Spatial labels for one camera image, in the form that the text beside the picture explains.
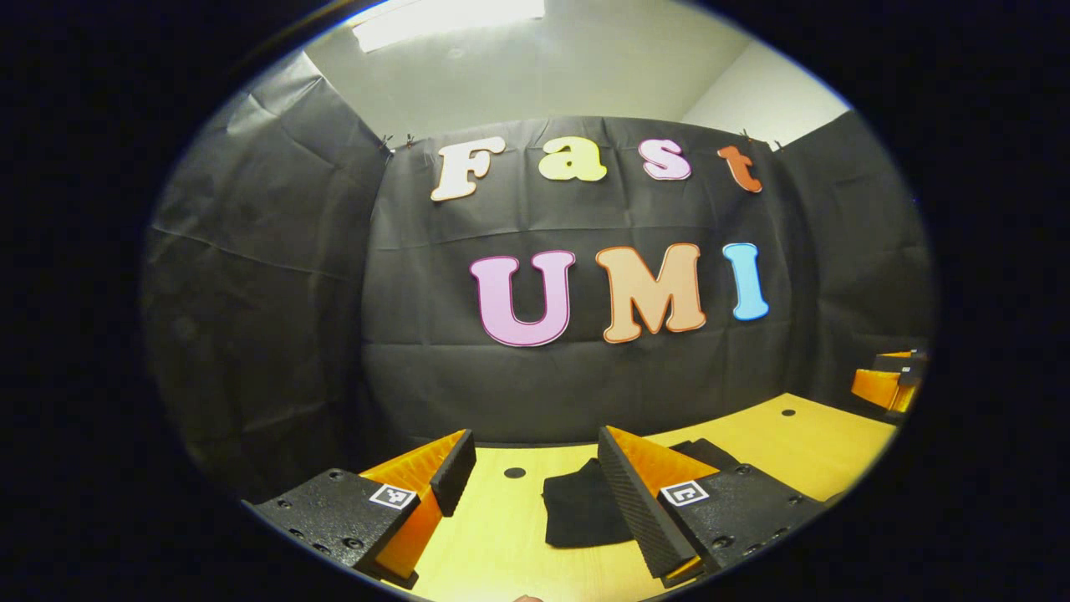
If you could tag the black button shirt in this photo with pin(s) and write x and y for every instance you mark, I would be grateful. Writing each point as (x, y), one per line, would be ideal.
(585, 510)

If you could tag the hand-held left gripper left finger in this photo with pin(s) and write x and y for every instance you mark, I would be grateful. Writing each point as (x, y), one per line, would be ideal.
(456, 472)

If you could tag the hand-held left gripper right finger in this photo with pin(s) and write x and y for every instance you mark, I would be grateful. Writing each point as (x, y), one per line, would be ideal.
(639, 518)

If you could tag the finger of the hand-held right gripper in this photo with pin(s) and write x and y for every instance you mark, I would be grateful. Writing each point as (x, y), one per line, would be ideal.
(878, 389)

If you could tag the black backdrop cloth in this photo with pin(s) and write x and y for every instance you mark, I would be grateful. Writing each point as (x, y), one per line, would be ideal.
(585, 385)

